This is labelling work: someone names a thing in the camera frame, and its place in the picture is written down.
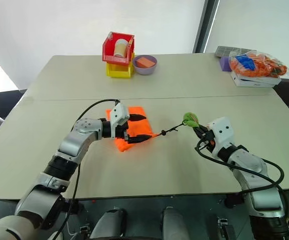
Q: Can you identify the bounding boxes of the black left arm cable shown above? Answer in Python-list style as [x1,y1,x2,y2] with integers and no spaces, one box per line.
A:
[49,98,122,240]

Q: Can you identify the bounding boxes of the orange fabric pouch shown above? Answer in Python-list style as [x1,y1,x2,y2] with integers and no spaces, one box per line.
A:
[105,106,161,153]

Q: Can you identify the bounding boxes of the grey grid tray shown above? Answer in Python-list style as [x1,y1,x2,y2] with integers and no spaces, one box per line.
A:
[214,45,251,59]

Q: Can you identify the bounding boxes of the dark window post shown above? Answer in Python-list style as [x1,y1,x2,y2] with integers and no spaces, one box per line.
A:
[192,0,221,54]

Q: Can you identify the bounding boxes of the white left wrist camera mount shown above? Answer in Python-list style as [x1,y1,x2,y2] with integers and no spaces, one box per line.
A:
[109,101,131,139]

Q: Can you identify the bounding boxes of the clear bag of orange items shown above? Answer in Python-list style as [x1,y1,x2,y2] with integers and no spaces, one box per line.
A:
[228,49,289,79]

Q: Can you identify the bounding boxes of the blue item in bag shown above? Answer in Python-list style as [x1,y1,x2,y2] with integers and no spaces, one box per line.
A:
[234,54,257,71]

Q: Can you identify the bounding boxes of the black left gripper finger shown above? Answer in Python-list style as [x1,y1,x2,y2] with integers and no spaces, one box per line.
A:
[127,113,148,123]
[127,134,153,145]

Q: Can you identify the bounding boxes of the red plastic storage bin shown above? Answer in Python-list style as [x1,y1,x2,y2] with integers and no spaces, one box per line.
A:
[101,31,136,67]

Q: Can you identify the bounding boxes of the orange block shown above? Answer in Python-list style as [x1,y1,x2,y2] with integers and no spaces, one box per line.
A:
[135,56,156,69]

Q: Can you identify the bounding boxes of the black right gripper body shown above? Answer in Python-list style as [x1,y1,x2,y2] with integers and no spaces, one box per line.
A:
[196,129,218,154]

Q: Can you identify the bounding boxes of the black pouch drawstring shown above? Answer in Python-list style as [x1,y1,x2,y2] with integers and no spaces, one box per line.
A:
[156,121,188,137]

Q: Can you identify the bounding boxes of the yellow plastic storage bin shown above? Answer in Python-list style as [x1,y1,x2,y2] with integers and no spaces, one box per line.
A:
[105,52,136,79]

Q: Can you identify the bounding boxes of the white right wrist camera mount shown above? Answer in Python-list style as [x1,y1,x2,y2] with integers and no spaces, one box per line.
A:
[206,116,236,158]

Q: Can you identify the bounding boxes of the beige tape roll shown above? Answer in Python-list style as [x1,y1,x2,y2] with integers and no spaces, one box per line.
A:
[113,38,130,59]

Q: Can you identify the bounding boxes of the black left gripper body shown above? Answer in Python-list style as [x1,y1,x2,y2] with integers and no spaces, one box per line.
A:
[114,121,132,146]

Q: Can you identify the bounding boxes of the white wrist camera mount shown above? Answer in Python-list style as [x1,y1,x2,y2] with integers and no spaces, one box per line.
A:
[206,116,236,158]
[109,101,131,139]

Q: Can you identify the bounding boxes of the dark rounded robot leg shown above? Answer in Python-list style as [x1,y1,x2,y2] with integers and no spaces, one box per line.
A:
[89,208,128,240]
[161,206,191,240]

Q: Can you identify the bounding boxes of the purple bowl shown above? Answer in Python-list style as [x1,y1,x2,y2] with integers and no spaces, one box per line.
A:
[131,54,159,76]

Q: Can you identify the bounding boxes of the green leaf drawstring charm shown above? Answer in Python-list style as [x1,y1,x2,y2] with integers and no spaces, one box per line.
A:
[182,112,201,128]

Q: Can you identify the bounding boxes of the purple small container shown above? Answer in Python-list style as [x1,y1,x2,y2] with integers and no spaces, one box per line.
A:
[219,55,234,73]

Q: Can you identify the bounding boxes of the white flat cardboard box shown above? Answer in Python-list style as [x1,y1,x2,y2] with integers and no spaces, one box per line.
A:
[230,70,283,88]

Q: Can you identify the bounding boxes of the black side furniture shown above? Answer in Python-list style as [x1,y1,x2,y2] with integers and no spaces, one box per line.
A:
[0,88,29,120]

